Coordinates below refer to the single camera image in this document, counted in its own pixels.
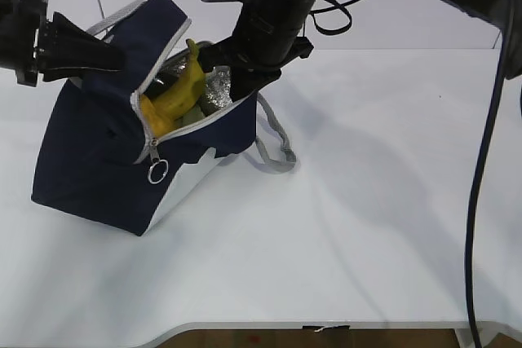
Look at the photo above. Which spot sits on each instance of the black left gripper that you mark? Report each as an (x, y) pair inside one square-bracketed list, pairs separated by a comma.
[(64, 50)]

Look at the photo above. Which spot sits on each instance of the navy blue lunch bag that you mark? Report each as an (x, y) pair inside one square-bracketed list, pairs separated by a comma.
[(99, 159)]

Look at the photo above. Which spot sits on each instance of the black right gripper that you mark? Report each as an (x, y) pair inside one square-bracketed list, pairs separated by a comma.
[(265, 39)]

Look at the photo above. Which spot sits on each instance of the yellow banana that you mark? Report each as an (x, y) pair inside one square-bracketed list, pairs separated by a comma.
[(162, 112)]

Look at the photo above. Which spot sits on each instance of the white table leg frame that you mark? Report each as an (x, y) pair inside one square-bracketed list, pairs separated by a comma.
[(489, 337)]

